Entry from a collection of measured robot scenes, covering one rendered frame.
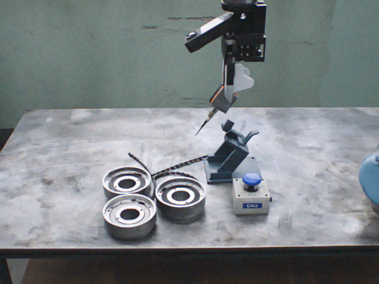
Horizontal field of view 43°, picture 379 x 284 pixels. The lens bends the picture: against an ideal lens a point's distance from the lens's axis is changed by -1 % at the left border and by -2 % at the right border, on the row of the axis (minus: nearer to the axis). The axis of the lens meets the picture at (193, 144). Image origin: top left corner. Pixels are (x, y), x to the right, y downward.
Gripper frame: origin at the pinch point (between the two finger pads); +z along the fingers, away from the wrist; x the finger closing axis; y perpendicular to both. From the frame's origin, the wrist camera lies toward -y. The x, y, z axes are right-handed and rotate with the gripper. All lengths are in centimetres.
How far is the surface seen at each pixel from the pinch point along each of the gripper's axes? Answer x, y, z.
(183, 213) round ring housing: -18.4, -10.1, 17.6
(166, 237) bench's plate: -22.7, -13.8, 19.9
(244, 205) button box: -16.8, 2.5, 17.3
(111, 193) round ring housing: -12.3, -25.1, 16.5
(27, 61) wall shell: 152, -85, 49
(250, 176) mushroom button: -13.4, 4.0, 12.4
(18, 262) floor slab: 56, -76, 100
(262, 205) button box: -16.9, 6.1, 17.3
